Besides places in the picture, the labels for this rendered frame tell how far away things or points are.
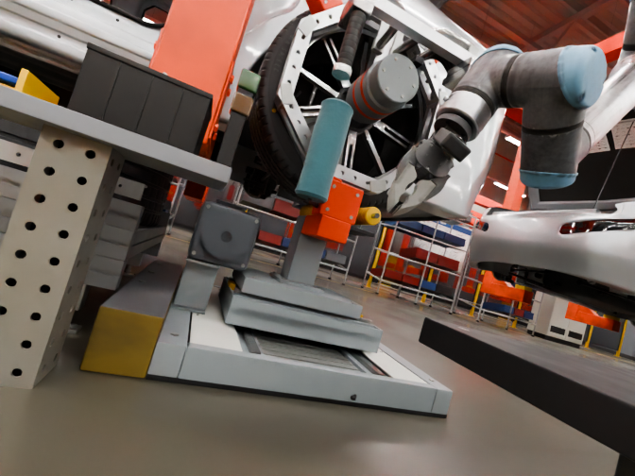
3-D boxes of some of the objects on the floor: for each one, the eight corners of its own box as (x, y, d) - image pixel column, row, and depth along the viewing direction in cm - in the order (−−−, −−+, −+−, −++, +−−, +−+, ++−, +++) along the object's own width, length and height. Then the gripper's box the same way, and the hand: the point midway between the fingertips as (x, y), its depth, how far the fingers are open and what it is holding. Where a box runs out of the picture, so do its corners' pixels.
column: (57, 364, 63) (125, 158, 65) (31, 389, 54) (112, 146, 56) (-8, 355, 60) (67, 138, 62) (-46, 381, 50) (43, 123, 53)
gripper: (458, 150, 68) (398, 231, 66) (423, 122, 67) (361, 202, 65) (484, 136, 59) (415, 229, 57) (444, 103, 59) (373, 195, 57)
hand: (396, 207), depth 58 cm, fingers closed
